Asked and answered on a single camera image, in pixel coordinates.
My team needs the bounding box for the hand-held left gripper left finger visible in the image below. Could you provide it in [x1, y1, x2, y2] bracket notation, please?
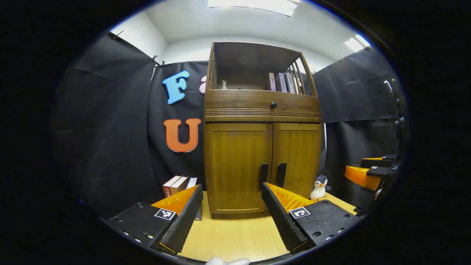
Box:
[105, 184, 203, 255]

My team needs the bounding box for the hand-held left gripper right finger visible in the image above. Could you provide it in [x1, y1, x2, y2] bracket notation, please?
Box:
[261, 182, 360, 255]

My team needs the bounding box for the wooden cabinet door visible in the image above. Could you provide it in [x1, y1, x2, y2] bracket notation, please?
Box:
[205, 123, 273, 215]
[270, 123, 322, 200]

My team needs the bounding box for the wooden double-door shoe cabinet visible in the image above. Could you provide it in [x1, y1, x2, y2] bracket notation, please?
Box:
[203, 41, 322, 220]

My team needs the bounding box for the wooden cabinet drawer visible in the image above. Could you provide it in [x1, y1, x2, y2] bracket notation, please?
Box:
[205, 89, 321, 110]

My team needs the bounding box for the red book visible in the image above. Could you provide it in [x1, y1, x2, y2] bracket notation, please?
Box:
[163, 175, 183, 198]

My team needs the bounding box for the penguin plush toy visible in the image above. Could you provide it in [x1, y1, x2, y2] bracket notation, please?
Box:
[309, 175, 332, 202]

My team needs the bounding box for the small ceiling light panel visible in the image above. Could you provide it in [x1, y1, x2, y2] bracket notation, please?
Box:
[344, 34, 371, 53]

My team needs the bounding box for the white-spined book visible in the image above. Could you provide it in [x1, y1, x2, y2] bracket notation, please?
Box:
[285, 71, 296, 94]

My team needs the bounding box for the black backdrop cloth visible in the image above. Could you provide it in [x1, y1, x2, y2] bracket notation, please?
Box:
[52, 31, 407, 221]

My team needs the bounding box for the large ceiling light panel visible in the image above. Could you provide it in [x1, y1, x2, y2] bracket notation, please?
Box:
[208, 0, 300, 17]

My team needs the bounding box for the black door handle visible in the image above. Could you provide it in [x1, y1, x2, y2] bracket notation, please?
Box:
[259, 163, 269, 191]
[277, 163, 287, 188]

